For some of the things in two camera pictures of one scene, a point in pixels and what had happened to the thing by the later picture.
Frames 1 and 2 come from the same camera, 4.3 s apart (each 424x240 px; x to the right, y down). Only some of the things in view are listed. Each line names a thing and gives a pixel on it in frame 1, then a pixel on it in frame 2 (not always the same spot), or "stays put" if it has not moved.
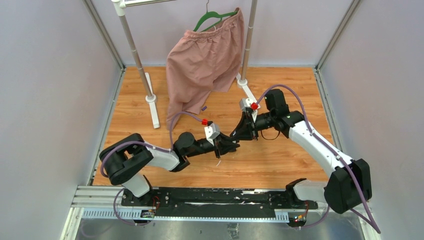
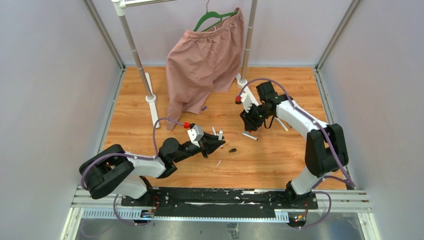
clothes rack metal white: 243,83 stays put
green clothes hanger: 209,14 stays put
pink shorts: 202,61 stays put
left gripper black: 223,145 -> 209,143
